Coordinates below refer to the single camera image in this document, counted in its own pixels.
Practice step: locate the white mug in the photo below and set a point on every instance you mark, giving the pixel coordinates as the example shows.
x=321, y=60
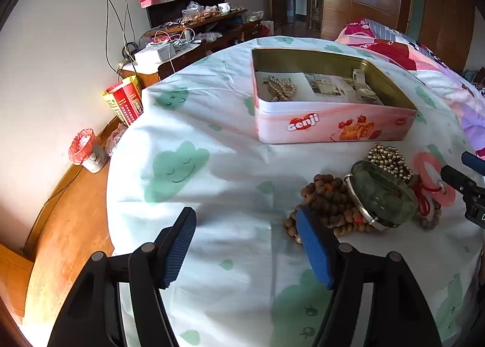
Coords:
x=224, y=8

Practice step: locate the trash bin with red bag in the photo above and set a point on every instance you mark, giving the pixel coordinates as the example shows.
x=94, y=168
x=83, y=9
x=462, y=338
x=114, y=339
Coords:
x=85, y=150

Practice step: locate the clear plastic bag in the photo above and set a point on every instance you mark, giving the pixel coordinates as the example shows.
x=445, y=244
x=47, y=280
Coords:
x=115, y=140

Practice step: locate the pink patchwork quilt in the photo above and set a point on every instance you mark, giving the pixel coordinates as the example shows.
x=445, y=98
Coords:
x=435, y=66

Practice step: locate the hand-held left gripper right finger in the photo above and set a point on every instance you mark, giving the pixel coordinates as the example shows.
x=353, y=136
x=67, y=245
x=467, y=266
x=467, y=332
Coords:
x=316, y=252

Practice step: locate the white cardboard box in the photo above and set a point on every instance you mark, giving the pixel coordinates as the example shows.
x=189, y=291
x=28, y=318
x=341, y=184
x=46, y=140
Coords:
x=155, y=55

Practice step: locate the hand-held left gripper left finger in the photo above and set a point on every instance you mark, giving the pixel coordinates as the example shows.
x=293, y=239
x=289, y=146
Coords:
x=178, y=252

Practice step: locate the pearl hair clip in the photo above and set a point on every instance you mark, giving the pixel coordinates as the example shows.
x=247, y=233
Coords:
x=280, y=89

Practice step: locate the white shopping bag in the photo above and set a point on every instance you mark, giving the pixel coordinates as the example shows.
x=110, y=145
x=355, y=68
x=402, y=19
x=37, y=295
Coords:
x=267, y=28

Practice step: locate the wooden wardrobe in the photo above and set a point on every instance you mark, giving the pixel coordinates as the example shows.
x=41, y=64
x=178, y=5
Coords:
x=379, y=2

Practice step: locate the pink bangle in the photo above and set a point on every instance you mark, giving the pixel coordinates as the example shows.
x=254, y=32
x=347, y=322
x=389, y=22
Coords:
x=420, y=165

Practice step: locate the red yellow carton box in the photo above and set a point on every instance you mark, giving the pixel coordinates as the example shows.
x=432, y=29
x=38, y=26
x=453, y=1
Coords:
x=127, y=102

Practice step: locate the pink tin box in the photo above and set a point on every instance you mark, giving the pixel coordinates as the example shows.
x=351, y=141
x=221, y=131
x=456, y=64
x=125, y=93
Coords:
x=303, y=127

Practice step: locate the plastic bag of snacks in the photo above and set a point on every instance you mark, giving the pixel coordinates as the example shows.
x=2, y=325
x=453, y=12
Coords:
x=191, y=11

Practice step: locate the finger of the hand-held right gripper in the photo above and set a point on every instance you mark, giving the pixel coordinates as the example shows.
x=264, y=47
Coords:
x=473, y=162
x=456, y=178

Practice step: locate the green jade bangle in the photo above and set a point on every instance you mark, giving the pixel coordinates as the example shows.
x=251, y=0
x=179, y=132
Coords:
x=407, y=195

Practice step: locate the wooden television cabinet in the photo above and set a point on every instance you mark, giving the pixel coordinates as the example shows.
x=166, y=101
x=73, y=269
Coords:
x=223, y=34

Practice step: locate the cloud print tablecloth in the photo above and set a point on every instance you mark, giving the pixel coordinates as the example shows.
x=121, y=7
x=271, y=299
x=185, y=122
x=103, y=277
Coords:
x=227, y=180

